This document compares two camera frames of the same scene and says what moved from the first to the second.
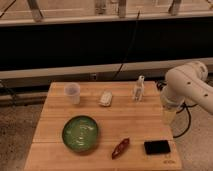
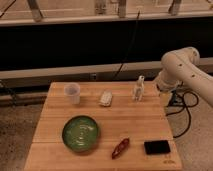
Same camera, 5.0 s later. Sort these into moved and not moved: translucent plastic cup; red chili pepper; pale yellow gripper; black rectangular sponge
Moved: pale yellow gripper
Not moved: translucent plastic cup; red chili pepper; black rectangular sponge
